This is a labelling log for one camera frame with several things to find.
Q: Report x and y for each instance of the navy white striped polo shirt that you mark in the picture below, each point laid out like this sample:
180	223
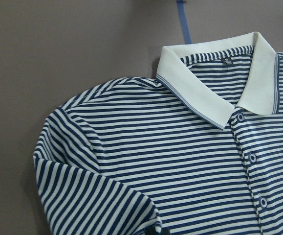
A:
197	150

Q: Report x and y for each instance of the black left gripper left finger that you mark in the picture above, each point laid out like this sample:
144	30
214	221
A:
150	231

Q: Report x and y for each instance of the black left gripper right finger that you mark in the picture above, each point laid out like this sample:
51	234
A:
165	232

